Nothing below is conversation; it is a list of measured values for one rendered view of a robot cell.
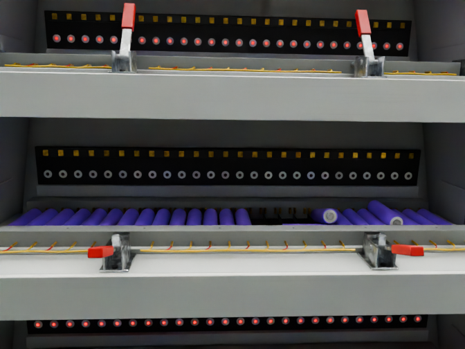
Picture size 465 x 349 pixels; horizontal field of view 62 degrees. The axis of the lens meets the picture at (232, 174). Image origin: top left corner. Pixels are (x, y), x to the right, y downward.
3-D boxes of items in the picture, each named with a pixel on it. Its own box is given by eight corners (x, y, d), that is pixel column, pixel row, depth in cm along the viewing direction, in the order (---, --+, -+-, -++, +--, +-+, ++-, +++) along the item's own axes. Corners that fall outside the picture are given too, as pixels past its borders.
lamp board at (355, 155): (418, 186, 57) (422, 150, 55) (37, 185, 54) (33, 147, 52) (414, 184, 57) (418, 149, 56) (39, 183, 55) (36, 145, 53)
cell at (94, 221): (107, 221, 51) (93, 240, 44) (93, 221, 51) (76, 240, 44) (106, 208, 50) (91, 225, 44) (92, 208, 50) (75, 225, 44)
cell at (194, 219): (202, 221, 51) (200, 239, 45) (187, 221, 51) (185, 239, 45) (202, 208, 51) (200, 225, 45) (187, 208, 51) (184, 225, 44)
